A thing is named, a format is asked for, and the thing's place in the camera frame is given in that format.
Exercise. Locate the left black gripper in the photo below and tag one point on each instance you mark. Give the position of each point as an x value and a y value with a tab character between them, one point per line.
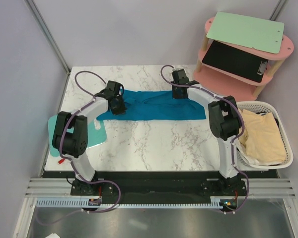
122	110

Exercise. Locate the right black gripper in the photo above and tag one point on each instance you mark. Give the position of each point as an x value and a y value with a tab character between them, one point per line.
175	95

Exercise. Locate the blue t shirt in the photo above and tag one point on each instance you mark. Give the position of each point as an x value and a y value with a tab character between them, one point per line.
156	105

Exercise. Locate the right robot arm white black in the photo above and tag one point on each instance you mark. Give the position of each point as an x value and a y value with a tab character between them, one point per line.
224	119

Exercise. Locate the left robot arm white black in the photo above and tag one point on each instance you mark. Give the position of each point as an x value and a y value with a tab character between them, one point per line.
70	136

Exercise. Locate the teal cutting board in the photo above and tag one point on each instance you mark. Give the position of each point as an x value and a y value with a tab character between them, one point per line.
96	134

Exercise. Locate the black clipboard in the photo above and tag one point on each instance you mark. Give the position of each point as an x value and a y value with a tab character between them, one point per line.
235	61

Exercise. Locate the white laundry basket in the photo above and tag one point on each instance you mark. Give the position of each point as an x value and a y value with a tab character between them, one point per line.
242	159

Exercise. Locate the beige t shirt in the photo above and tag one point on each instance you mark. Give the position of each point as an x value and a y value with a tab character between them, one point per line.
261	142

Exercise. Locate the green board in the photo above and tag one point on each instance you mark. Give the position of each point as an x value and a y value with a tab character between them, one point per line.
247	31

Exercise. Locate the white paper scrap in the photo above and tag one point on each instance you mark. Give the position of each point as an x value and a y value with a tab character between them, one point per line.
53	235

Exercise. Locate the aluminium frame post left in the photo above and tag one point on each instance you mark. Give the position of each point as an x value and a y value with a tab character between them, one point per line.
47	34

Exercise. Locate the aluminium frame post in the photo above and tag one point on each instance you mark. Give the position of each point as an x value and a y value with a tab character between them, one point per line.
277	10
47	34

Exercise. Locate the white cable duct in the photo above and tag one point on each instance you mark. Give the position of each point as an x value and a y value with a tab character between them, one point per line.
78	202

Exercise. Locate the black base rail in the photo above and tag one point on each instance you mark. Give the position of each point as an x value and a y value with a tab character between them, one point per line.
164	187

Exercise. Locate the aluminium extrusion rail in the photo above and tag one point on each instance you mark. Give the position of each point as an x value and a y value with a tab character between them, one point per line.
259	188

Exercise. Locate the aluminium frame post right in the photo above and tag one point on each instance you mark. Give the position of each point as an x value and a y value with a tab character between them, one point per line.
277	10

